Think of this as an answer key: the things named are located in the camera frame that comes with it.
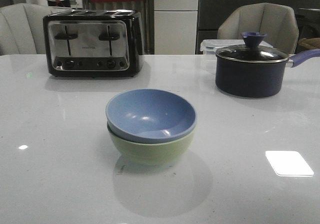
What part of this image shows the blue bowl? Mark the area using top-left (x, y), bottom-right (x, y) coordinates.
top-left (105, 89), bottom-right (197, 144)

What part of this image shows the green bowl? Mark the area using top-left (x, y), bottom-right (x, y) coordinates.
top-left (107, 127), bottom-right (195, 165)

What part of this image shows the clear plastic food container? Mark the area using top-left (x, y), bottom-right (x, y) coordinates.
top-left (200, 39), bottom-right (272, 57)

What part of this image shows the dark blue saucepan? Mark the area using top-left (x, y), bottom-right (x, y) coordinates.
top-left (215, 49), bottom-right (320, 98)

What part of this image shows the black and chrome toaster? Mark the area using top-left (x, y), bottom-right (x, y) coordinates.
top-left (43, 10), bottom-right (145, 77)

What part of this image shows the white refrigerator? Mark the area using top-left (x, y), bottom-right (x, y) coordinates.
top-left (154, 0), bottom-right (198, 55)

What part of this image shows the glass pot lid purple knob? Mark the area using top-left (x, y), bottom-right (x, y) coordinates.
top-left (215, 32), bottom-right (289, 63)

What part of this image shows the right beige armchair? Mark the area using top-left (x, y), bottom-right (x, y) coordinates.
top-left (217, 3), bottom-right (299, 54)

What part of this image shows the beige armchair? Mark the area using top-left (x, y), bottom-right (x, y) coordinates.
top-left (217, 3), bottom-right (299, 54)
top-left (0, 3), bottom-right (70, 55)

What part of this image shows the left beige armchair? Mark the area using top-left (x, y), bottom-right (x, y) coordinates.
top-left (0, 3), bottom-right (70, 55)

